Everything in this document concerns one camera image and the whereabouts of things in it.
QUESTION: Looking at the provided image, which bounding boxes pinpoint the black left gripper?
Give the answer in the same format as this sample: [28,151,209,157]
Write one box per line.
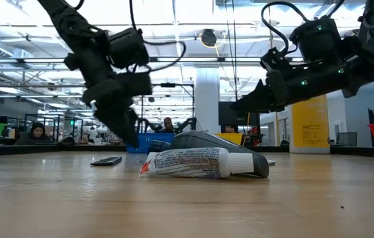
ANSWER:
[81,77,140,149]

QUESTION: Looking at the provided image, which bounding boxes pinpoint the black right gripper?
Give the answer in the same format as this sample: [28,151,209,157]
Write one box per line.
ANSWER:
[230,62,351,113]

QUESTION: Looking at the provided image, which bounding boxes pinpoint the black comb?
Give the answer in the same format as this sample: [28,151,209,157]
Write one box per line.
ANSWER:
[89,155,123,167]

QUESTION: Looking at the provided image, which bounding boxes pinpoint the white toothpaste tube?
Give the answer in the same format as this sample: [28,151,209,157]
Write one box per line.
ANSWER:
[138,147,256,180]

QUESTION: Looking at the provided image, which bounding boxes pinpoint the black monitor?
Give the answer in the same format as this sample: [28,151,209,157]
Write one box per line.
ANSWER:
[218,100,261,127]

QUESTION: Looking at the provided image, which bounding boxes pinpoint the blue plastic basket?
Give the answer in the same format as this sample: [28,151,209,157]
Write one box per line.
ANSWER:
[126,132,176,154]

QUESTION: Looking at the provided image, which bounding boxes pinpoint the yellow plastic basket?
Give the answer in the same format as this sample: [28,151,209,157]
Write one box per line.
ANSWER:
[214,132,244,147]

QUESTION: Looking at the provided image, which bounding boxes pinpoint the white building pillar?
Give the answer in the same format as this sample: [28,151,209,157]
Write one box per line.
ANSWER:
[194,67,221,134]

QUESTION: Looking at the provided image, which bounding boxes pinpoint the white canister yellow label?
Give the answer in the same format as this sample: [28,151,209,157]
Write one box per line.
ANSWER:
[288,94,332,155]

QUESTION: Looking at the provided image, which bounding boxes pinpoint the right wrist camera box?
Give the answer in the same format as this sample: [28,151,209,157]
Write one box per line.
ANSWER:
[260,47,292,73]

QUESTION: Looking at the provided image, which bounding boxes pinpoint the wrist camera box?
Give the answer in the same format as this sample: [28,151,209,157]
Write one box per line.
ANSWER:
[260,47,292,73]
[117,71,154,97]

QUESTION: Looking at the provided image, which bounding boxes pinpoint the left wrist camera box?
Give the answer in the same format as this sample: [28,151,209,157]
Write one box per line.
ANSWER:
[117,71,154,97]

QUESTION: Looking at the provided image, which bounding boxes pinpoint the black table frame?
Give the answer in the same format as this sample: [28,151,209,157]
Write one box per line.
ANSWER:
[0,143,374,158]

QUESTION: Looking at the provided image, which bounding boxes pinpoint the hanging black cables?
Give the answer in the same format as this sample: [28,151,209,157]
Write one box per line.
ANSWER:
[224,0,240,102]

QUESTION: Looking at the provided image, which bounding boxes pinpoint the black background gantry frame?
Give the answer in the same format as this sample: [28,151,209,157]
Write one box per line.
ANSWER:
[139,81,195,133]

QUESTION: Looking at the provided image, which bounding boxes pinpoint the black ceiling cable reel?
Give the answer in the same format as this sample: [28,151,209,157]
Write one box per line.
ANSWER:
[201,28,218,48]

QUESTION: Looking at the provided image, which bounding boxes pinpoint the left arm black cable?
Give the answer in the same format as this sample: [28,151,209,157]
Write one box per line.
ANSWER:
[128,0,187,73]

